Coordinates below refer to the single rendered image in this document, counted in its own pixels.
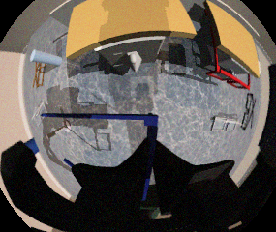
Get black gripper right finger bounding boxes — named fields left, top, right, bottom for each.
left=152, top=139, right=235, bottom=216

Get black glasses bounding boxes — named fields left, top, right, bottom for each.
left=241, top=93, right=255, bottom=131

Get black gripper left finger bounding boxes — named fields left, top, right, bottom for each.
left=71, top=138, right=150, bottom=212

